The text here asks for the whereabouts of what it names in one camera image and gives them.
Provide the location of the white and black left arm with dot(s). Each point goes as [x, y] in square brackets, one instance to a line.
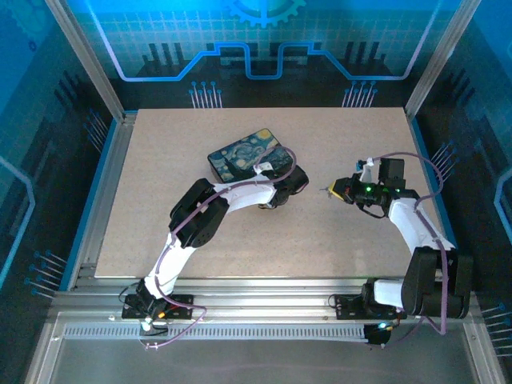
[240, 196]

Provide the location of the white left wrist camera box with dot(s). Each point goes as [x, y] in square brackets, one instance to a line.
[262, 170]

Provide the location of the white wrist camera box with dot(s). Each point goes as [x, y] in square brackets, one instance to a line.
[366, 172]
[262, 170]

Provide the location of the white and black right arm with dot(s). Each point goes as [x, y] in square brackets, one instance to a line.
[408, 224]

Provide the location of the starry night print box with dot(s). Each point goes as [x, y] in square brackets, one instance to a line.
[240, 152]

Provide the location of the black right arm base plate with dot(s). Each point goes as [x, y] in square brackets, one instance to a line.
[348, 308]

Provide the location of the aluminium side rail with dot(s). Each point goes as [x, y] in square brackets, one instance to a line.
[122, 140]

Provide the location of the aluminium frame rail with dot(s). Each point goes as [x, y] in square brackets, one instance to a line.
[260, 296]

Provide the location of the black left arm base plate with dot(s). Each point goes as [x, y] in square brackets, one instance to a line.
[180, 308]

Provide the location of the black controller box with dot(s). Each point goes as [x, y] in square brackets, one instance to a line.
[378, 336]

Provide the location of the aluminium frame post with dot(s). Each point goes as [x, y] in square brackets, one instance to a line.
[89, 60]
[439, 60]

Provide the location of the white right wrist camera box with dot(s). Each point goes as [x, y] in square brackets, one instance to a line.
[366, 172]

